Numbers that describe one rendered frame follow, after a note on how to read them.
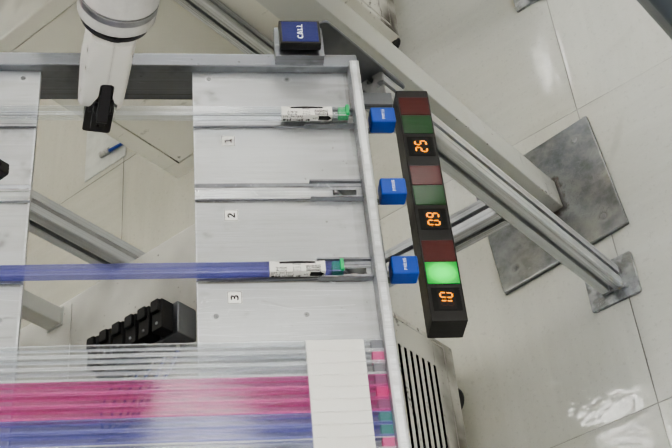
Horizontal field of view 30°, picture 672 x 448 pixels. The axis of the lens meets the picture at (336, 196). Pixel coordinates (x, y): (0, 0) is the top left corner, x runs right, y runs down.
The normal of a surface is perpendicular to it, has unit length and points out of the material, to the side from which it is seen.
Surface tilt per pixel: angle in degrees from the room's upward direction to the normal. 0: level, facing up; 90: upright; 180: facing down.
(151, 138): 90
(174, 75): 90
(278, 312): 45
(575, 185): 0
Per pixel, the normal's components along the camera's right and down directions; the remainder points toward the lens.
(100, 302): -0.63, -0.44
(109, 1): -0.20, 0.72
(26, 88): 0.10, -0.63
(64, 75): 0.08, 0.78
